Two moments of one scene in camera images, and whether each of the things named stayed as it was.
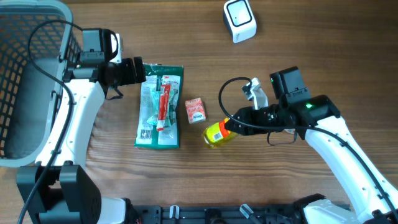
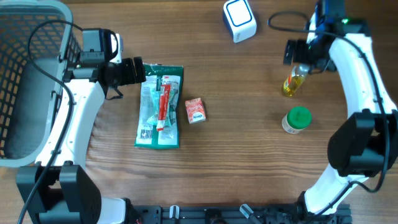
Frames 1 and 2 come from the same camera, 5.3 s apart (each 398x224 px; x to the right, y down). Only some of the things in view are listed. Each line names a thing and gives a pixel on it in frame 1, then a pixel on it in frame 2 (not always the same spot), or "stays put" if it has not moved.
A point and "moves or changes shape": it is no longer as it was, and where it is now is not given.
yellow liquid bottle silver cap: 217,134 moves or changes shape
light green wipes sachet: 155,101 stays put
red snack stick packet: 165,93 stays put
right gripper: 247,116 -> 297,57
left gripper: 130,77 stays put
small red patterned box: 195,110 stays put
